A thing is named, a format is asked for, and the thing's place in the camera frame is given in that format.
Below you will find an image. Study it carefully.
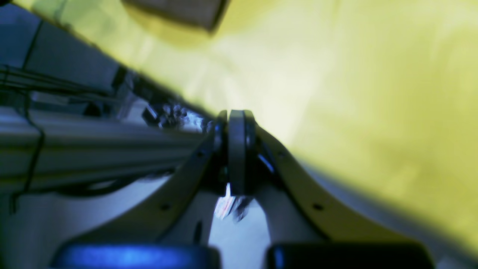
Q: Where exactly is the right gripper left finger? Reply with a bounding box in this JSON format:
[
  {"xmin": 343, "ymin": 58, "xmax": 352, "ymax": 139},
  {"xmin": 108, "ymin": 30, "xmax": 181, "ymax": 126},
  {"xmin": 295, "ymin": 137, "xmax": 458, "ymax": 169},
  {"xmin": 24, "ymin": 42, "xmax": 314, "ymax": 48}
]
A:
[{"xmin": 50, "ymin": 110, "xmax": 245, "ymax": 269}]

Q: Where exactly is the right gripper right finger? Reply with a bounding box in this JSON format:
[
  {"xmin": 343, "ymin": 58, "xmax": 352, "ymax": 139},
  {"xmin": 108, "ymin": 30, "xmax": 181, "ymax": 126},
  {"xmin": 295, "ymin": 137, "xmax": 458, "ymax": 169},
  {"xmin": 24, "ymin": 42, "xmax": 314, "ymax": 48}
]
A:
[{"xmin": 245, "ymin": 110, "xmax": 434, "ymax": 269}]

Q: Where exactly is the brown T-shirt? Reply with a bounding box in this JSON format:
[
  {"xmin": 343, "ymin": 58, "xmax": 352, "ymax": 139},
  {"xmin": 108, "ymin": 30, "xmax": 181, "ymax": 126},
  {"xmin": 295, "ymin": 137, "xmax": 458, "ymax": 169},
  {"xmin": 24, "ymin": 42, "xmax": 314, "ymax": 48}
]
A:
[{"xmin": 123, "ymin": 0, "xmax": 230, "ymax": 32}]

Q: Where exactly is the yellow table cloth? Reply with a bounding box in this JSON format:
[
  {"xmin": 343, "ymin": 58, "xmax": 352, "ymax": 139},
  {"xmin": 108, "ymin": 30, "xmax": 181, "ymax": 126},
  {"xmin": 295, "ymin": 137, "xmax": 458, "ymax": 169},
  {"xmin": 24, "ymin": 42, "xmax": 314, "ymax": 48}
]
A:
[{"xmin": 14, "ymin": 0, "xmax": 478, "ymax": 257}]

